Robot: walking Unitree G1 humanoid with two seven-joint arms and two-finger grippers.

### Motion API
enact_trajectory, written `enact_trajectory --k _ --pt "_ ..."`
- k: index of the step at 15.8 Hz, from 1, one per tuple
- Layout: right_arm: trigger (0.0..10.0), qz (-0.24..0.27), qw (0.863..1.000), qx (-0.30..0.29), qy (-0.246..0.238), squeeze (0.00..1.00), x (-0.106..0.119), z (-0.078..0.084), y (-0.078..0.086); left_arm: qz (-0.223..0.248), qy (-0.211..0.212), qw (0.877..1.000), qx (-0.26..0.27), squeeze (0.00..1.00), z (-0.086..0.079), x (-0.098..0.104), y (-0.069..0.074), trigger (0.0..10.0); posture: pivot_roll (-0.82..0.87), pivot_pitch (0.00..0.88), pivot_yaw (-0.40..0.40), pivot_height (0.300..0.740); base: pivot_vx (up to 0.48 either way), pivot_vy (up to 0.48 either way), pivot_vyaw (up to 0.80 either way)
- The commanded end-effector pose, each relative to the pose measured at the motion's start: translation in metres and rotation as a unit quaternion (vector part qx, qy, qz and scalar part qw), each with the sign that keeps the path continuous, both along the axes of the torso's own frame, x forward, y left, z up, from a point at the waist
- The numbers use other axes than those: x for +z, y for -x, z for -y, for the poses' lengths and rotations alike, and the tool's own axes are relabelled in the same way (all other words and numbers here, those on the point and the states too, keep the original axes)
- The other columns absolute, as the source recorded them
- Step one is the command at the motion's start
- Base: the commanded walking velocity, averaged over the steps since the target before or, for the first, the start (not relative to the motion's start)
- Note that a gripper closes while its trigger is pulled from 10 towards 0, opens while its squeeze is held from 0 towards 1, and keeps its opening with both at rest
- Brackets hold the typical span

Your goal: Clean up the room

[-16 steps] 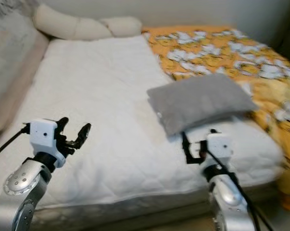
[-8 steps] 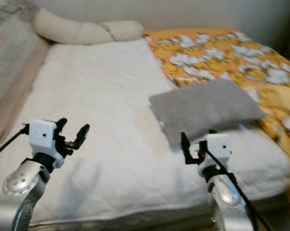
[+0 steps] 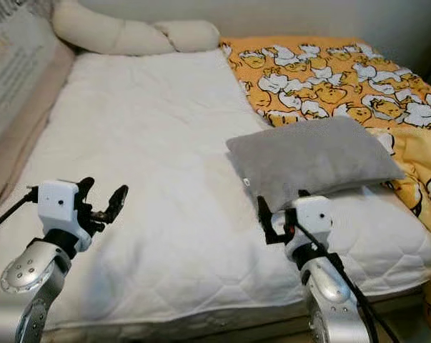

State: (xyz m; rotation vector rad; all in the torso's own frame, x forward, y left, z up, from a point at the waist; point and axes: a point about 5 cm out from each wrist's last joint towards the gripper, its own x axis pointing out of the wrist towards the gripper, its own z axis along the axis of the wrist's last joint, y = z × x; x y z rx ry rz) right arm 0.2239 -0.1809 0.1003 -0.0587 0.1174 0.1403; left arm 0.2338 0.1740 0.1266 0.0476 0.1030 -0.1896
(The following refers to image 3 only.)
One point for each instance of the grey rectangular pillow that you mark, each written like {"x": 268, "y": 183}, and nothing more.
{"x": 311, "y": 157}

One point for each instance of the yellow cartoon print blanket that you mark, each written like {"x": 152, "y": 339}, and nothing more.
{"x": 329, "y": 78}

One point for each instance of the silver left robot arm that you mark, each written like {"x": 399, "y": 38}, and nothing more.
{"x": 33, "y": 286}

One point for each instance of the white quilted mattress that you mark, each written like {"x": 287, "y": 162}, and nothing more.
{"x": 158, "y": 143}

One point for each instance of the cream knotted bolster pillow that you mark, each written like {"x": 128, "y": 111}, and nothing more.
{"x": 108, "y": 36}

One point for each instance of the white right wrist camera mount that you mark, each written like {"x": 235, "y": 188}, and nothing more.
{"x": 314, "y": 218}

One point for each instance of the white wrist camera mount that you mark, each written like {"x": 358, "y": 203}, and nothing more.
{"x": 314, "y": 218}
{"x": 59, "y": 207}

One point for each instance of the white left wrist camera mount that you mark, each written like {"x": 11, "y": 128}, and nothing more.
{"x": 59, "y": 207}

